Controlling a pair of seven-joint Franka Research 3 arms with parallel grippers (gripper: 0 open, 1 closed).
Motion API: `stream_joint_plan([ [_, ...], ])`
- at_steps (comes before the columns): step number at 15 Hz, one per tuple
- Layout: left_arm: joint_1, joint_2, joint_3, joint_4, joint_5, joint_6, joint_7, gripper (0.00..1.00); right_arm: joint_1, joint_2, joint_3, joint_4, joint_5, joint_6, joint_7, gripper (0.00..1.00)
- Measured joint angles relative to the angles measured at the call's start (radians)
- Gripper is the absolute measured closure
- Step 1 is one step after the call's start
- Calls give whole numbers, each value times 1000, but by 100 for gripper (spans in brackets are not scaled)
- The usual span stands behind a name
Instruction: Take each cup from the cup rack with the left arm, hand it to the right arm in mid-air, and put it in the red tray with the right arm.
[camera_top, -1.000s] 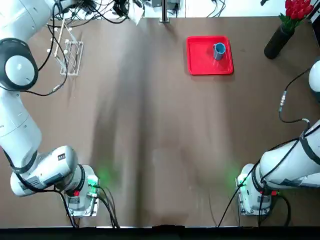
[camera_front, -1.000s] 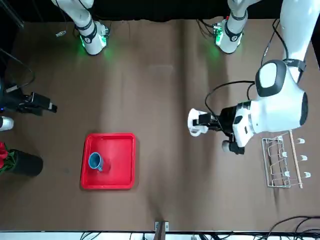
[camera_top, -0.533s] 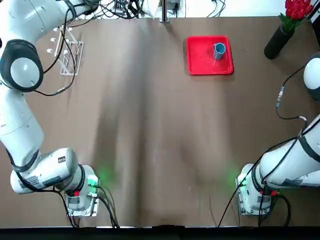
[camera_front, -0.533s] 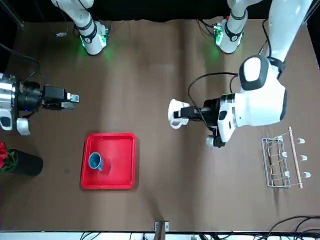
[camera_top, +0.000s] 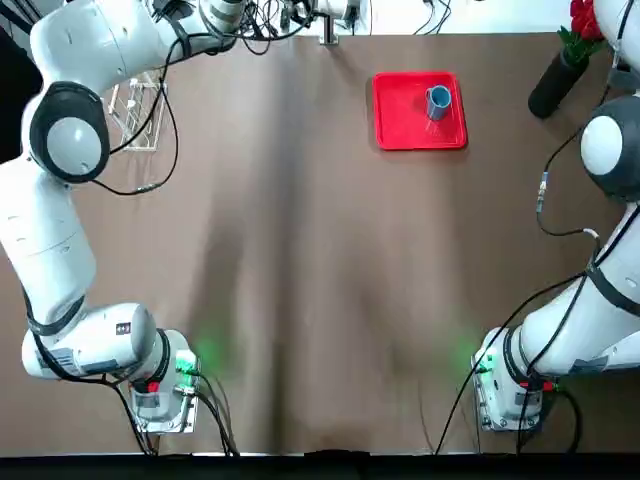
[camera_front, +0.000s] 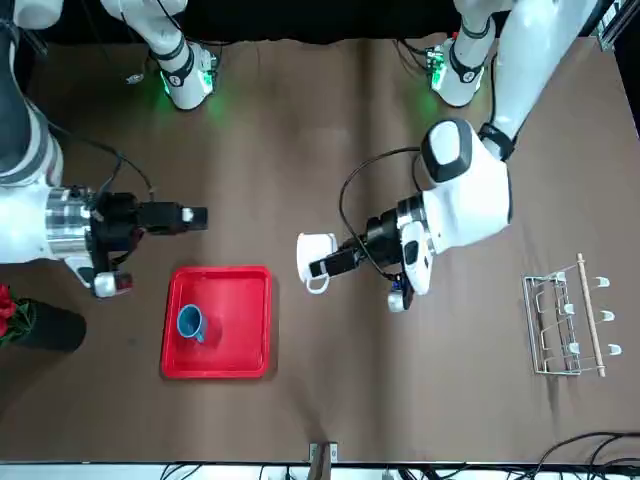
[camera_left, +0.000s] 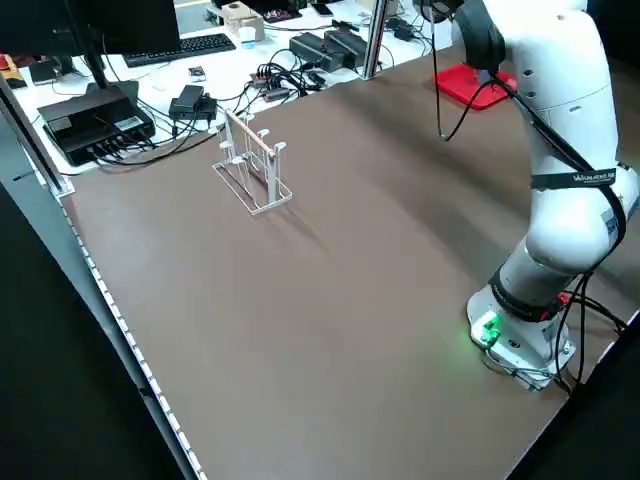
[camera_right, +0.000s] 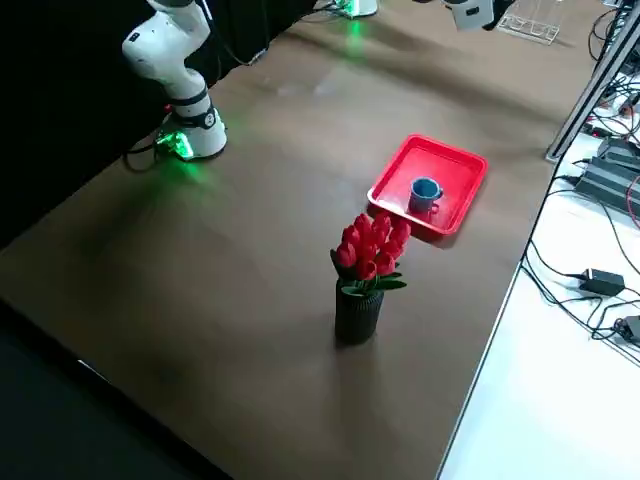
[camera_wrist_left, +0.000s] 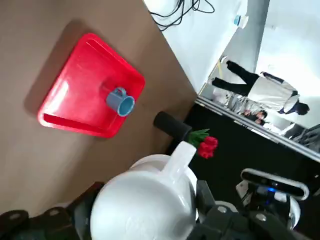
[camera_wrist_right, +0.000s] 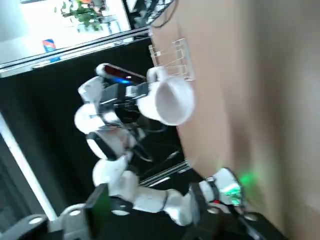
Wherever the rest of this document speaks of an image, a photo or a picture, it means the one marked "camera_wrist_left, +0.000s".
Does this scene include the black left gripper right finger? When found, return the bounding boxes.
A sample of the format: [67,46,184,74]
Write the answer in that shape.
[193,179,313,240]

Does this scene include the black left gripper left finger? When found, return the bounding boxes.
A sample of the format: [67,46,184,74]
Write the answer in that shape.
[0,181,106,240]

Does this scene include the white cup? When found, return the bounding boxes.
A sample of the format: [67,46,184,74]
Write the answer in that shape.
[89,141,200,240]

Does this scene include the blue cup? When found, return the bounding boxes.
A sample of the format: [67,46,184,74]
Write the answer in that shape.
[106,86,136,118]

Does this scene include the red plastic tray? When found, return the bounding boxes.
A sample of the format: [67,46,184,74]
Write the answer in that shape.
[37,32,146,139]

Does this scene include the red artificial flowers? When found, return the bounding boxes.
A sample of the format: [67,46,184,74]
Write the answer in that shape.
[187,128,219,160]

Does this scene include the black cylindrical vase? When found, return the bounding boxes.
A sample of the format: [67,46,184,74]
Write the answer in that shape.
[153,111,193,145]

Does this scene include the person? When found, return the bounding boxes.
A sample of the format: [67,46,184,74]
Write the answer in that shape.
[211,59,310,116]

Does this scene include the black cable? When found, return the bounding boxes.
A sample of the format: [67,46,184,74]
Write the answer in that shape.
[147,0,216,32]

